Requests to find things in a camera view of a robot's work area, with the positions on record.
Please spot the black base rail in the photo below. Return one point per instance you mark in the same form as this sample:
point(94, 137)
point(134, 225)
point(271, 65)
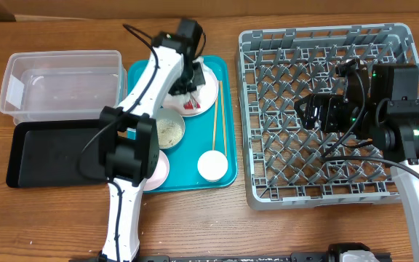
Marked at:
point(349, 251)

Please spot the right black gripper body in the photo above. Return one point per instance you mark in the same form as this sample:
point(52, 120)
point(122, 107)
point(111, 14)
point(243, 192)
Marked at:
point(336, 115)

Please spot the grey dishwasher rack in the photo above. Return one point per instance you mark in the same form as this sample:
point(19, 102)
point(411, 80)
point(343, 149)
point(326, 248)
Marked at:
point(287, 166)

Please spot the large white plate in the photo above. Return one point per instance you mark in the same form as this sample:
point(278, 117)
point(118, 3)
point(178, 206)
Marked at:
point(207, 95)

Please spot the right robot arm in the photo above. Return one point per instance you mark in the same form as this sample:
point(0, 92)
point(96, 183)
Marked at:
point(379, 104)

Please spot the wooden chopstick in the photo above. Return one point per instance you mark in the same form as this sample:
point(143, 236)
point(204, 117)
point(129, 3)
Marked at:
point(223, 117)
point(215, 120)

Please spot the wooden chopstick left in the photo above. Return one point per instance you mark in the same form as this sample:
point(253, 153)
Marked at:
point(215, 120)

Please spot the clear plastic waste bin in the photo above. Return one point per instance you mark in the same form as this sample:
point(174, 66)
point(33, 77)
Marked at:
point(62, 85)

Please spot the grey bowl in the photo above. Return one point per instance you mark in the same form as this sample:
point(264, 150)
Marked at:
point(168, 113)

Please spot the white paper cup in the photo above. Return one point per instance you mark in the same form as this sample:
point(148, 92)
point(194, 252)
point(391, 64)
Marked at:
point(212, 165)

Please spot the black rectangular tray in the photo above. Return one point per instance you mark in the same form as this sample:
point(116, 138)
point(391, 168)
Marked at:
point(47, 154)

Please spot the pink small bowl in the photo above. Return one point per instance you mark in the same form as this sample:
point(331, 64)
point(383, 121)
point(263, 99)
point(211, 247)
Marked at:
point(160, 173)

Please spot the red sauce packet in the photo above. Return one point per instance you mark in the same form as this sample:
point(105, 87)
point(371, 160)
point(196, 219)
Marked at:
point(191, 104)

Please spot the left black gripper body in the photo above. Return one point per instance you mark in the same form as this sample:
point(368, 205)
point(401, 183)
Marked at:
point(192, 74)

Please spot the pile of rice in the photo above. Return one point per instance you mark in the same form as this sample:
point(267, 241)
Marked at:
point(169, 133)

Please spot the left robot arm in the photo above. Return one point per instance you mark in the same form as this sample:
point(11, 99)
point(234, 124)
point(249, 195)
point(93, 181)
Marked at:
point(128, 141)

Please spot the teal serving tray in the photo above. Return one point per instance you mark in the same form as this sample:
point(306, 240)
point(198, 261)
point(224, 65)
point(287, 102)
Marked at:
point(183, 158)

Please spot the white napkin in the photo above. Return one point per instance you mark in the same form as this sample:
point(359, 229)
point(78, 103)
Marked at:
point(177, 102)

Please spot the wooden chopstick right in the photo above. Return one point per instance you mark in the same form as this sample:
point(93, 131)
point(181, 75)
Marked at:
point(223, 117)

